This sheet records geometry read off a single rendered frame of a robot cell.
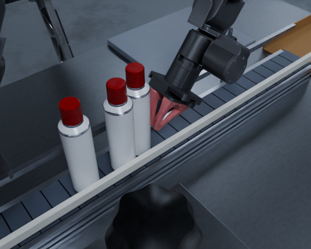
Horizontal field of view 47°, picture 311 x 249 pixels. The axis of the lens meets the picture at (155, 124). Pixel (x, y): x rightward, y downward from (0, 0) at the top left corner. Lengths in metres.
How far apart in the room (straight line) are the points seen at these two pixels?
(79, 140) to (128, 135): 0.10
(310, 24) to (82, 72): 0.79
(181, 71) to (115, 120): 0.16
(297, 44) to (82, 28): 2.08
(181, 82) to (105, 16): 2.53
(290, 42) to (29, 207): 0.92
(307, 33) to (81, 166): 0.93
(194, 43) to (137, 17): 2.47
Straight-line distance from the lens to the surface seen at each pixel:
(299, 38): 1.28
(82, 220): 0.69
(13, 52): 2.86
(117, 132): 0.62
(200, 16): 0.66
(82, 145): 0.59
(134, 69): 0.61
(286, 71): 0.96
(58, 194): 0.70
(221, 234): 0.65
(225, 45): 0.65
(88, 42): 2.82
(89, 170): 0.64
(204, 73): 0.82
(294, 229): 0.75
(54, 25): 1.59
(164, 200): 0.31
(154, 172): 0.73
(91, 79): 1.03
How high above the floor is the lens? 1.44
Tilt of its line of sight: 44 degrees down
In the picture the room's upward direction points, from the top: straight up
